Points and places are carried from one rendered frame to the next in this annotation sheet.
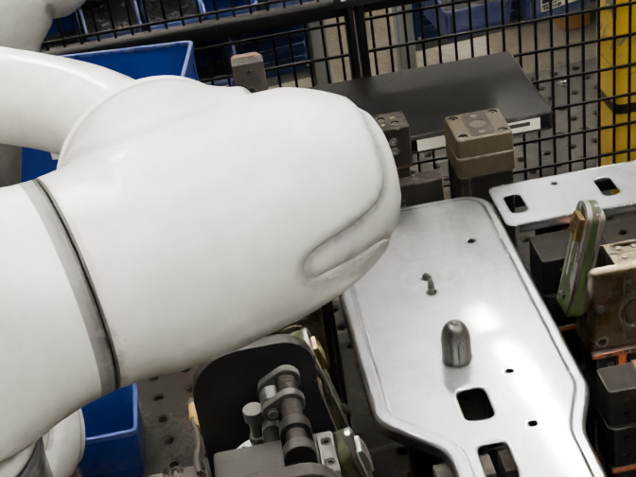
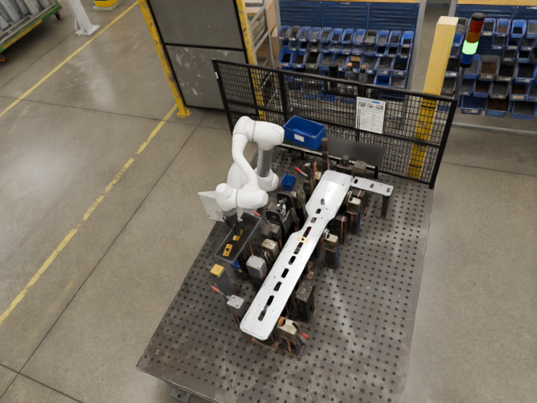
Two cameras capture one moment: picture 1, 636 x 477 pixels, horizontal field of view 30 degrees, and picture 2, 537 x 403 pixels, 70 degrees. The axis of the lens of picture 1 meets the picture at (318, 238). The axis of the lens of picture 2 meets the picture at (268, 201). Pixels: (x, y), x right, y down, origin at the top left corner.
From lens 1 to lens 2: 1.74 m
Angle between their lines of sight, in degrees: 34
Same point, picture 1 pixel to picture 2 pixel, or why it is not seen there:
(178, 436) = (299, 187)
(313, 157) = (256, 199)
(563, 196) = (363, 184)
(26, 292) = (232, 201)
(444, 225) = (342, 179)
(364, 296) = (320, 186)
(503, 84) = (375, 155)
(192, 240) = (244, 201)
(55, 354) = (232, 205)
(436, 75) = (368, 147)
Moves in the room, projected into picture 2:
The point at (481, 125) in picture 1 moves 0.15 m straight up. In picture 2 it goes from (359, 165) to (360, 149)
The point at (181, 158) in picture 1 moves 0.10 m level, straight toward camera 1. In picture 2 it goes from (246, 195) to (238, 209)
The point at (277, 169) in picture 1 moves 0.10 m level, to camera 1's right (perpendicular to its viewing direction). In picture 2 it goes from (252, 199) to (268, 205)
